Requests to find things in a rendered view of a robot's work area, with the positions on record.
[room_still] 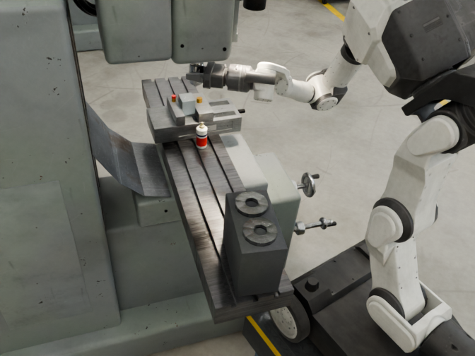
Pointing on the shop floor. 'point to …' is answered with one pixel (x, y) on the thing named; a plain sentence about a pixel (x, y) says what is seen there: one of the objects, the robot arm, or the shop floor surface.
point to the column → (48, 186)
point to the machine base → (143, 331)
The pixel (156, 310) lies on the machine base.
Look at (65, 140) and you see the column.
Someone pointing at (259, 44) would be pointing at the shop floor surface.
